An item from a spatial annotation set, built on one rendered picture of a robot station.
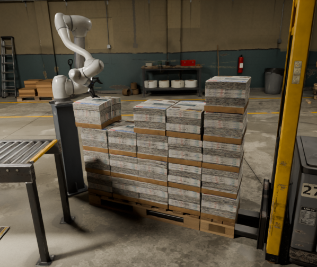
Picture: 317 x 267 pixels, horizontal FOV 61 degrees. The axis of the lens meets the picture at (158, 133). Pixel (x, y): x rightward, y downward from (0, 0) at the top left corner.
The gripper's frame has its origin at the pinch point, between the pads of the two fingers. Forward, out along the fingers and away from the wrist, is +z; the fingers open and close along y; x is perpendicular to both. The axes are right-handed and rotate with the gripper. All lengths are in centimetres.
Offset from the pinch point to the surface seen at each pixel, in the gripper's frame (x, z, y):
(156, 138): 66, -2, 39
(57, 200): -46, 31, 114
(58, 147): -10, -26, 61
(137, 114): 50, -11, 23
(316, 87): 263, 587, -227
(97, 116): 10.4, -9.6, 27.8
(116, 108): 13.8, 14.7, 13.4
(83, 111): -3.4, -12.1, 24.7
